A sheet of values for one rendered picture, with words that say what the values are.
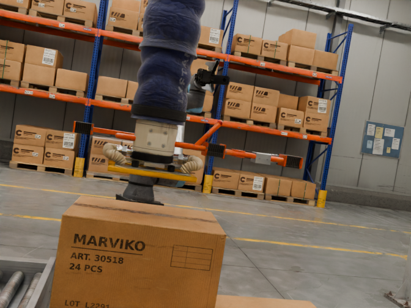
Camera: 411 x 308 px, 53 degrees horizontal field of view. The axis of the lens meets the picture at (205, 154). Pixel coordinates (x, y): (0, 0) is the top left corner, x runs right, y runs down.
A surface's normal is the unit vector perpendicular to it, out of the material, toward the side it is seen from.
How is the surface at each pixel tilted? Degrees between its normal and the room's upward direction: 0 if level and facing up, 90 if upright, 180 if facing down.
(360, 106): 90
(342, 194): 90
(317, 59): 91
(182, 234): 90
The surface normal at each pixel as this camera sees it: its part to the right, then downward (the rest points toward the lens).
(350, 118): 0.19, 0.08
